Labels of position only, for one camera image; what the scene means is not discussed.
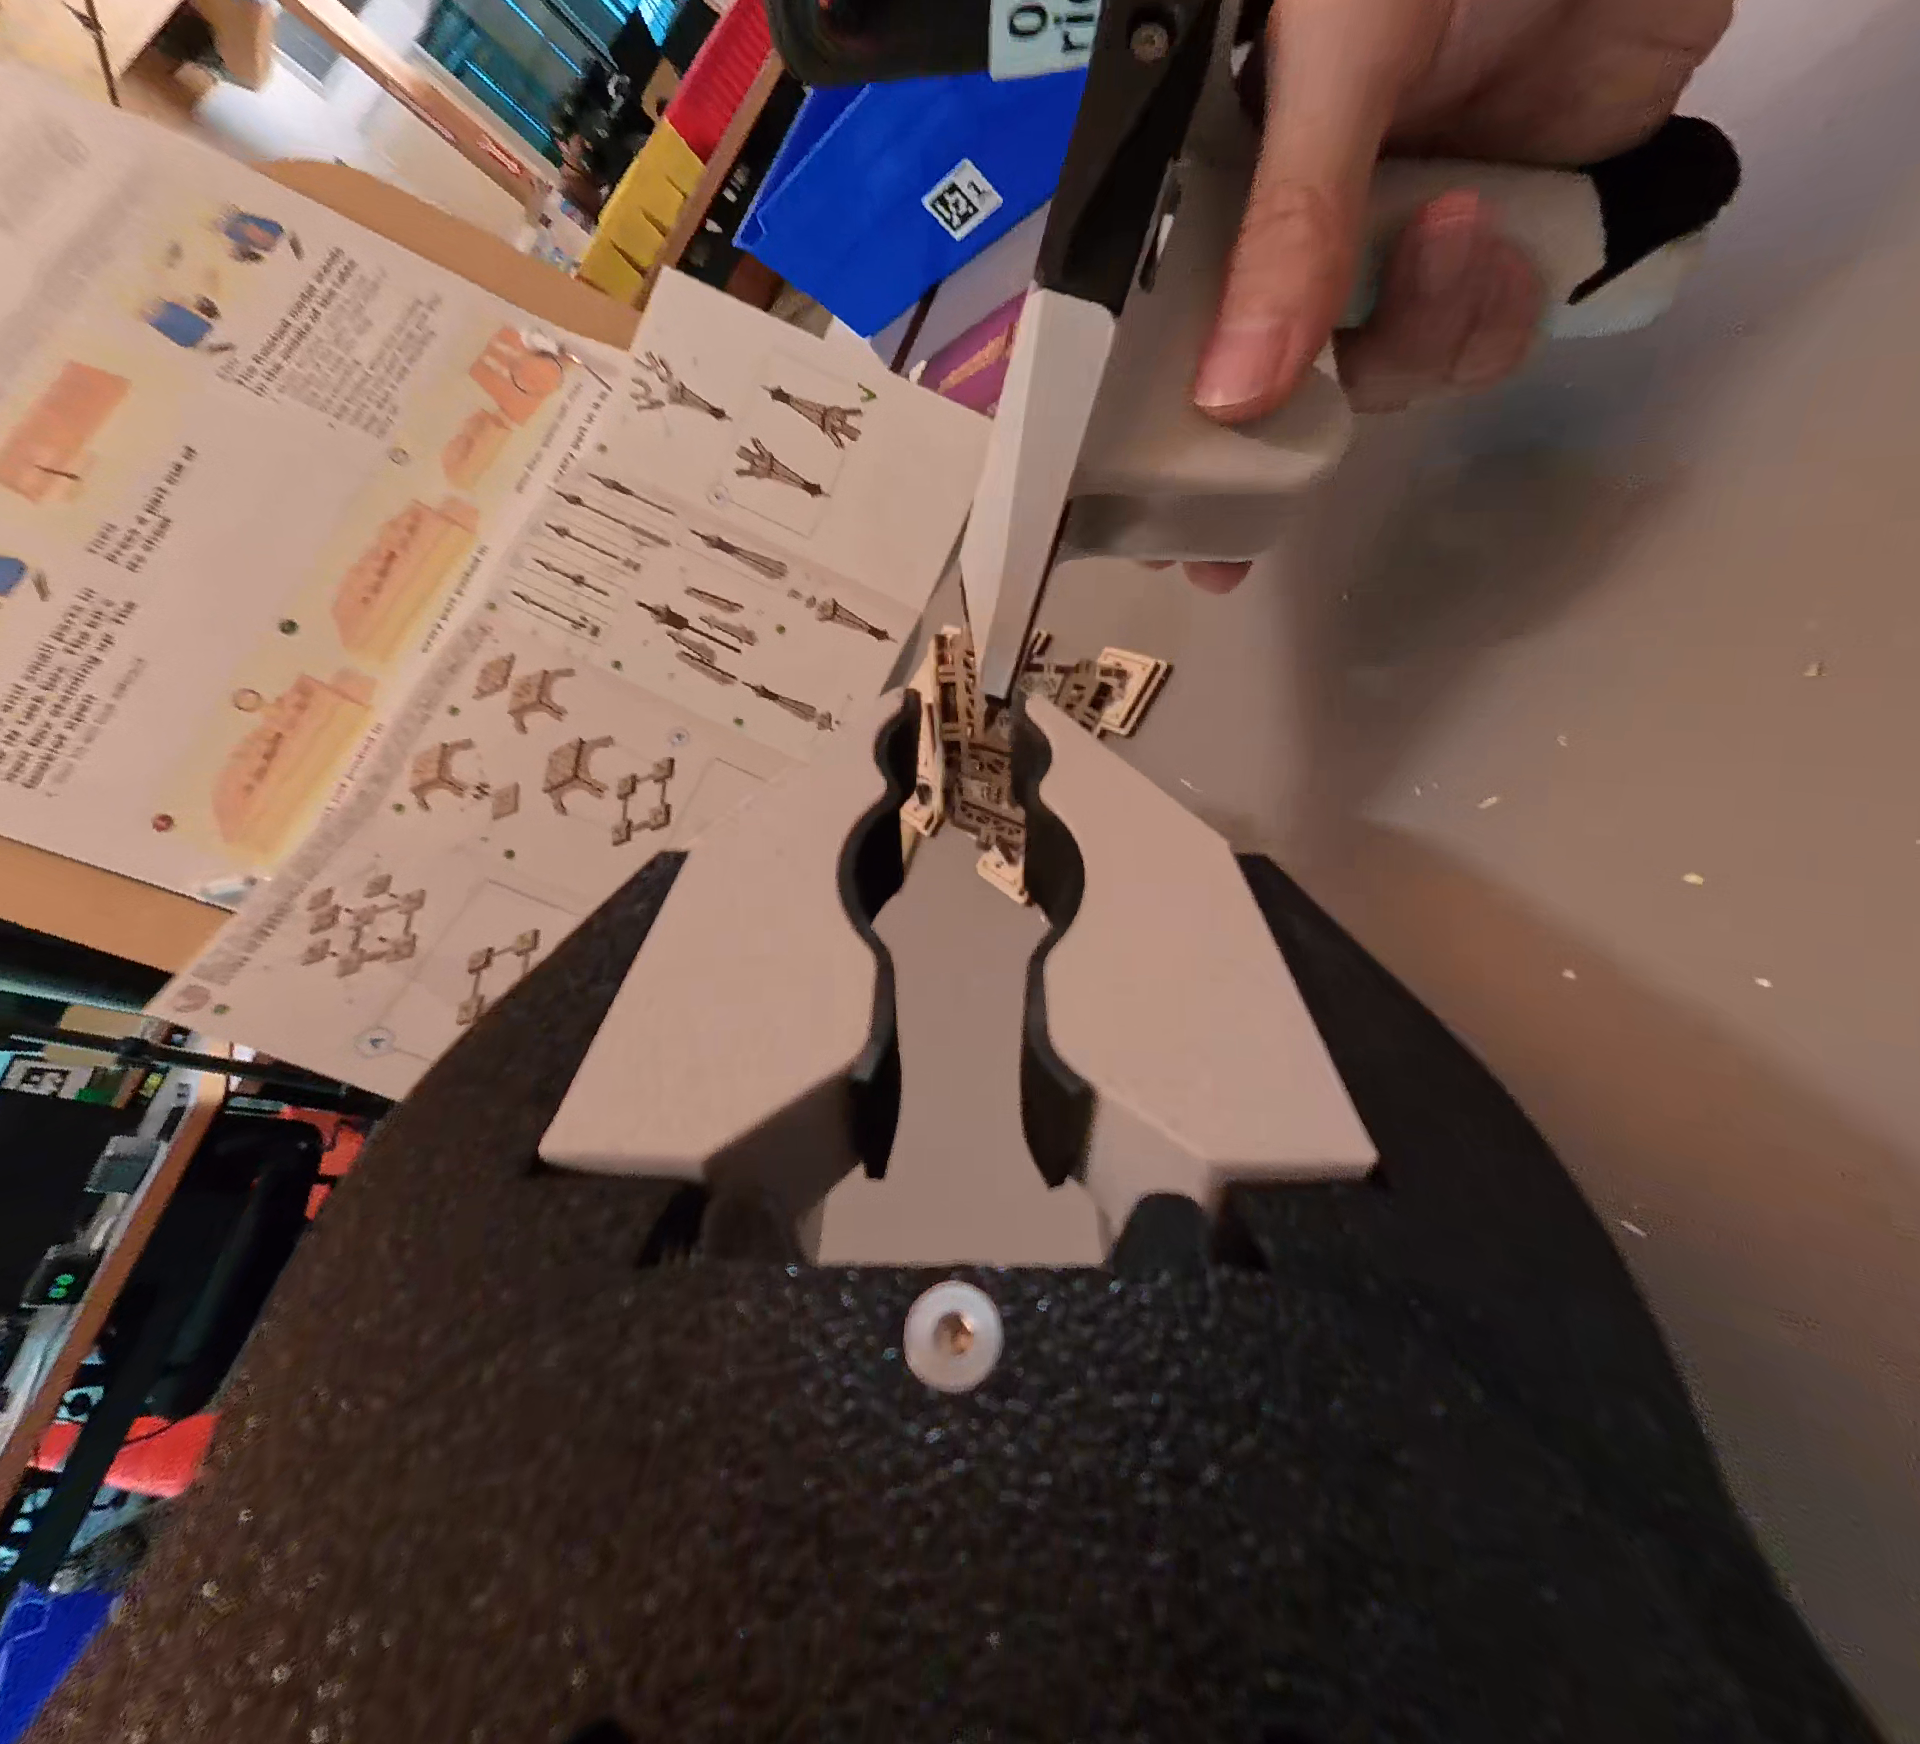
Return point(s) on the wooden tower base model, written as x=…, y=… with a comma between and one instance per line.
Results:
x=1111, y=694

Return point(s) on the yellow plastic bin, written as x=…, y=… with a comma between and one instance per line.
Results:
x=646, y=200

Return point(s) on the wooden tower section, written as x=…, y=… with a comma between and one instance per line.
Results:
x=974, y=800

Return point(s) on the purple puzzle box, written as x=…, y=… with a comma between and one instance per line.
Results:
x=974, y=364

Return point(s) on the person's right hand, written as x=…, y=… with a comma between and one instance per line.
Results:
x=1501, y=4

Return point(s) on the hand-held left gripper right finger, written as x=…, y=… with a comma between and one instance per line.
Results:
x=1199, y=1024

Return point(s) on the white instruction booklet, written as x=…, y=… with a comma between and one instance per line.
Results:
x=676, y=664

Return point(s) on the long blue bin with tag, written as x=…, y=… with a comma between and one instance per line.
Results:
x=856, y=214

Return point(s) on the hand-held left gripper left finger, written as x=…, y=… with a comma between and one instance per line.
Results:
x=706, y=1024

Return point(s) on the long red bin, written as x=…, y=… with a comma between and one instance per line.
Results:
x=719, y=71

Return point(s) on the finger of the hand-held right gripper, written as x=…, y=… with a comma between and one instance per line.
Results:
x=1043, y=455

